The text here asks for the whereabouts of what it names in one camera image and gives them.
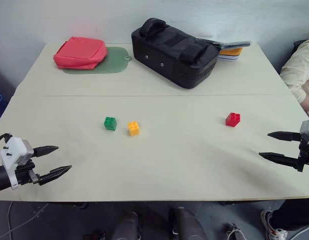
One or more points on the orange flat box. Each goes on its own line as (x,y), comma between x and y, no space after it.
(230,51)

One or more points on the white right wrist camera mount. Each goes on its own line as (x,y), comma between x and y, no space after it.
(308,127)

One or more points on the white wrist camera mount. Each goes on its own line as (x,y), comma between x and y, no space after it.
(308,127)
(14,150)

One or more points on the black carrying case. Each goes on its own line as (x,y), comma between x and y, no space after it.
(174,53)

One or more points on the white sneaker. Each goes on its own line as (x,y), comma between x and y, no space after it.
(272,226)

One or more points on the dark rounded shape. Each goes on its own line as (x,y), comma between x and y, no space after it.
(188,225)

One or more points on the person in cream shirt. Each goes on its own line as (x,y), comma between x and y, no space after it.
(299,72)

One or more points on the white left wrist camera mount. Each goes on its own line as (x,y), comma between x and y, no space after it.
(14,150)

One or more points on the yellow toy brick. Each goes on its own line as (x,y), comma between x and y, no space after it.
(133,129)

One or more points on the dark shoe with white laces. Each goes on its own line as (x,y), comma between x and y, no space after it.
(235,232)

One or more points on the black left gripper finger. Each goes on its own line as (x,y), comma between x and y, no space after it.
(45,150)
(54,173)

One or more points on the red toy brick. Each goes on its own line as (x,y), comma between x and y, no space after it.
(232,120)

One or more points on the white blue striped box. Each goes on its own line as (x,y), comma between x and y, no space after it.
(228,58)

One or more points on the black trouser leg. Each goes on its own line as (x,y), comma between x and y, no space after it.
(297,215)

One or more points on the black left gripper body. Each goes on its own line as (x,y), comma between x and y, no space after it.
(24,173)

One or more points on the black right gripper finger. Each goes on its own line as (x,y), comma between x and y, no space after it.
(285,136)
(282,158)

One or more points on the green toy brick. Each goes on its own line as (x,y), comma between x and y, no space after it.
(110,123)

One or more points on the red fabric pouch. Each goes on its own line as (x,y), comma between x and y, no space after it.
(79,52)

